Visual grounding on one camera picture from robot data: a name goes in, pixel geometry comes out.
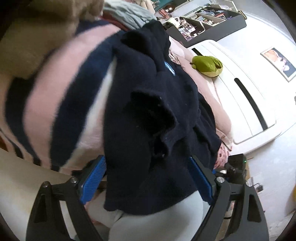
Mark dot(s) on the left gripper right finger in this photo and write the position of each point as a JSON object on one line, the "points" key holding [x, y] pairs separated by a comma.
{"points": [[236, 202]]}

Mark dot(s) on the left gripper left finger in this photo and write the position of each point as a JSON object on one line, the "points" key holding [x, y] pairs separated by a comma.
{"points": [[46, 220]]}

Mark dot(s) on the navy planet sweater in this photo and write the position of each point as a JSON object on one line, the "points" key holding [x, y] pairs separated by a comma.
{"points": [[155, 120]]}

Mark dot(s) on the polka dot pink sheet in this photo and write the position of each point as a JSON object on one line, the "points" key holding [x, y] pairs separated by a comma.
{"points": [[222, 156]]}

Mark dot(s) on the white bed headboard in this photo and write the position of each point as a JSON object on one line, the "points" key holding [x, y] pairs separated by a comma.
{"points": [[253, 122]]}

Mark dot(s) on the light grey pants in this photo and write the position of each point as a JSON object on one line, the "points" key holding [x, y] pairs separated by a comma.
{"points": [[179, 222]]}

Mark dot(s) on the green plush toy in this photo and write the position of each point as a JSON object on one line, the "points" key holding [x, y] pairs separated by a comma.
{"points": [[207, 65]]}

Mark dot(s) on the striped fuzzy blanket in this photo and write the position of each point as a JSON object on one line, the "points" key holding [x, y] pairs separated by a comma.
{"points": [[55, 118]]}

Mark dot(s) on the pink ribbed bed cover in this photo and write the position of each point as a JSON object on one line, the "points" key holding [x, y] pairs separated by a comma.
{"points": [[183, 56]]}

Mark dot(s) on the light grey garment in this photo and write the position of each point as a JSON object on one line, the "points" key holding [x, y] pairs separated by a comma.
{"points": [[132, 14]]}

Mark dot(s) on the beige knit garment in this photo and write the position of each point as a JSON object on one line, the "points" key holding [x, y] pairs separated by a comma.
{"points": [[32, 29]]}

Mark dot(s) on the framed wall picture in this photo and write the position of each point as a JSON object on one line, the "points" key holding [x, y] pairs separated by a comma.
{"points": [[280, 63]]}

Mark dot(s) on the black wall shelf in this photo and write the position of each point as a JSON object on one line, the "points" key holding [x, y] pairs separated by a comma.
{"points": [[210, 22]]}

